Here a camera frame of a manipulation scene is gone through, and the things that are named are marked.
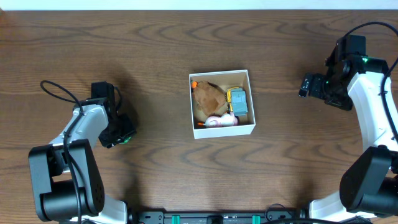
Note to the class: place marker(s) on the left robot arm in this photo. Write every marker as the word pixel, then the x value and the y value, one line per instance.
pixel 66 182

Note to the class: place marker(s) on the brown plush toy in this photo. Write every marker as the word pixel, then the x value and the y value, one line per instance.
pixel 209 99

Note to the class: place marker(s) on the grey yellow toy truck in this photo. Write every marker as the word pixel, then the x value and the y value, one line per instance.
pixel 236 98

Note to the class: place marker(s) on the green round spinning top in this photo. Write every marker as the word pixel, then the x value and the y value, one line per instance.
pixel 126 140

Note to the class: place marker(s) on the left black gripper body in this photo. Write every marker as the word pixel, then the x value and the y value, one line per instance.
pixel 117 135

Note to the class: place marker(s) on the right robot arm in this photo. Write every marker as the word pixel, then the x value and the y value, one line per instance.
pixel 356 81

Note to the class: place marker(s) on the white duck toy pink hat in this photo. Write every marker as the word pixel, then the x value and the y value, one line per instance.
pixel 226 120

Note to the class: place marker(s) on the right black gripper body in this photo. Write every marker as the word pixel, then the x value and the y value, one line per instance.
pixel 333 93

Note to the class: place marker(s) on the white cardboard box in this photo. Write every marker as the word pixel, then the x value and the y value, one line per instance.
pixel 223 81

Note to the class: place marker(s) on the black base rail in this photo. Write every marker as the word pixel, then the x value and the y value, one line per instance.
pixel 276 214

